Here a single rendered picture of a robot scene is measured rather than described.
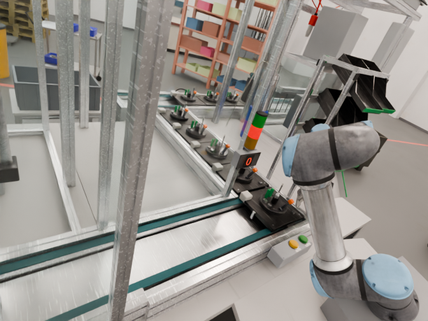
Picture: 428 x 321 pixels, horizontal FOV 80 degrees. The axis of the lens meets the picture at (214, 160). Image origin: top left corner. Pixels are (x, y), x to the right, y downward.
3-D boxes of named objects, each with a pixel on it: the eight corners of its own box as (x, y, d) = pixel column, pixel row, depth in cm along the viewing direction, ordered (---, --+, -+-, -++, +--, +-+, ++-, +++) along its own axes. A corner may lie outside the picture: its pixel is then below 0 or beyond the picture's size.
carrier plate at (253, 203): (302, 218, 128) (304, 216, 127) (271, 232, 114) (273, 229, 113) (269, 189, 143) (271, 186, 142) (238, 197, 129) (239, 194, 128)
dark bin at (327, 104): (359, 144, 123) (372, 135, 117) (342, 144, 116) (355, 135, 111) (332, 100, 135) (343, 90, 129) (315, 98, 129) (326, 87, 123)
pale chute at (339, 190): (340, 197, 149) (347, 197, 145) (325, 199, 142) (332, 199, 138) (332, 150, 153) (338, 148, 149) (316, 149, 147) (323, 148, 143)
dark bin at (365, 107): (379, 114, 115) (394, 103, 109) (361, 112, 108) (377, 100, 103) (348, 70, 127) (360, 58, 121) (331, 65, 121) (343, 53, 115)
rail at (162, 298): (309, 237, 132) (320, 221, 126) (145, 322, 78) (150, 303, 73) (301, 229, 135) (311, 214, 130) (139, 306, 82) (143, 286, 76)
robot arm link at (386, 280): (418, 312, 72) (420, 297, 64) (363, 306, 79) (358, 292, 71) (407, 269, 80) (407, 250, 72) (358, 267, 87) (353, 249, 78)
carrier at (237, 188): (268, 187, 144) (276, 169, 138) (236, 195, 130) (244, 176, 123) (241, 163, 159) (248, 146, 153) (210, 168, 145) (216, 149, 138)
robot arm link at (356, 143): (385, 118, 58) (369, 114, 101) (332, 128, 63) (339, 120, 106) (393, 167, 59) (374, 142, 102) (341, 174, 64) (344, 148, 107)
